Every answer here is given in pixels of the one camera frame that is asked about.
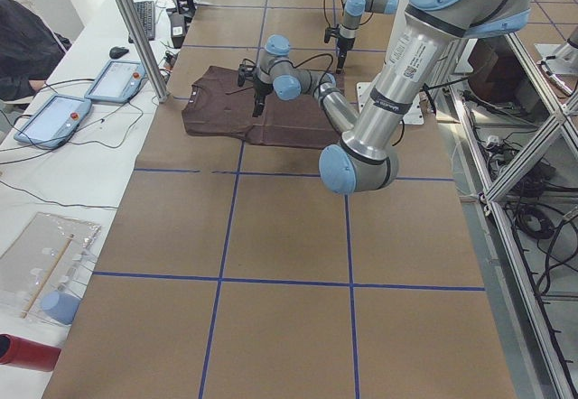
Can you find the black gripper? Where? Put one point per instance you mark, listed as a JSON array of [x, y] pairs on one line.
[[260, 88], [342, 46]]

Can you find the dark brown t-shirt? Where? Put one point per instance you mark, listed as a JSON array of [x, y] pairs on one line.
[[218, 106]]

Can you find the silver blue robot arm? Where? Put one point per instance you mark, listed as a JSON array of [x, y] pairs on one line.
[[354, 9], [364, 158]]

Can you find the person in black clothes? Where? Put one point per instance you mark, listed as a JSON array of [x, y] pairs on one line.
[[30, 51]]

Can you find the black labelled box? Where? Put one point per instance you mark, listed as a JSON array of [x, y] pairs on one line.
[[178, 29]]

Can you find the black keyboard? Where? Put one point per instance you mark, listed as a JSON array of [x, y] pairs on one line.
[[146, 14]]

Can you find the far blue teach pendant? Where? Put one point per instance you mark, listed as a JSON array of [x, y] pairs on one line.
[[117, 82]]

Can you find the blue teach pendant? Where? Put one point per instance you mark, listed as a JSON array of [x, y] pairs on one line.
[[55, 122], [117, 82]]

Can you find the black computer mouse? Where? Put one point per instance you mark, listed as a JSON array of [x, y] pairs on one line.
[[117, 52]]

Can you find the near blue teach pendant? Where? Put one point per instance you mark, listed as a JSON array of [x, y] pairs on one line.
[[55, 122]]

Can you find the wooden chopstick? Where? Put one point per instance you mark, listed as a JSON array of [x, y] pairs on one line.
[[26, 309]]

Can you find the blue plastic cup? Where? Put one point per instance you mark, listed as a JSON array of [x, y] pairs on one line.
[[60, 306]]

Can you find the red cylinder bottle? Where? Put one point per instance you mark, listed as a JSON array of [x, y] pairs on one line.
[[28, 354]]

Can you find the aluminium vertical post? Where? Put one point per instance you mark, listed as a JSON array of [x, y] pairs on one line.
[[143, 48]]

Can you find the clear wire dish rack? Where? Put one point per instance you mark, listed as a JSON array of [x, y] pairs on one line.
[[25, 261]]

